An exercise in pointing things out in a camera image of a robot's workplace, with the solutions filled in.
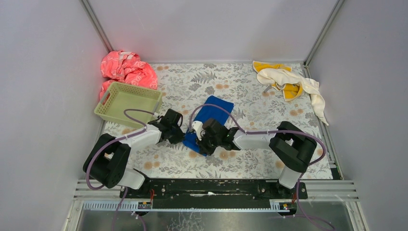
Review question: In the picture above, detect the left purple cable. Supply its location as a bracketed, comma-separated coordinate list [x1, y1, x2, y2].
[85, 109, 160, 231]

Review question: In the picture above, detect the floral table mat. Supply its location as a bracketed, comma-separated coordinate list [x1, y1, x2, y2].
[90, 63, 342, 180]

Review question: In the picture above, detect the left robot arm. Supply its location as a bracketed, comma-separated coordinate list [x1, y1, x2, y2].
[83, 109, 185, 190]

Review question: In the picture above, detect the purple cable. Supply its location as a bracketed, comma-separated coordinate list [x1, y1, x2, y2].
[188, 103, 335, 231]
[85, 109, 160, 231]

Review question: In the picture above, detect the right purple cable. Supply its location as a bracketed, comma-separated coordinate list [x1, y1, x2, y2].
[188, 103, 335, 231]

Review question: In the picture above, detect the blue towel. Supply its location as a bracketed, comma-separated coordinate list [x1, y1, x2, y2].
[183, 95, 234, 153]

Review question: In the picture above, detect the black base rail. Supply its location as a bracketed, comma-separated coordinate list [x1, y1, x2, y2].
[120, 178, 308, 210]

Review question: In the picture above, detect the yellow towel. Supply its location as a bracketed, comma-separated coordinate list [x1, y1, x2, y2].
[253, 61, 304, 102]

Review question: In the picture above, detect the pink patterned cloth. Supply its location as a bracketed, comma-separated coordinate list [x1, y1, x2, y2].
[99, 50, 158, 99]

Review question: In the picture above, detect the cream towel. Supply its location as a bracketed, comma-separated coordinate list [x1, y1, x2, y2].
[256, 68, 329, 126]

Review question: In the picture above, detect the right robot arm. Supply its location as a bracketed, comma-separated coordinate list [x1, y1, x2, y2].
[192, 118, 317, 198]

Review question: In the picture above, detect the green plastic basket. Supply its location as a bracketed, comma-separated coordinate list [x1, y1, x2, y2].
[94, 82, 162, 128]

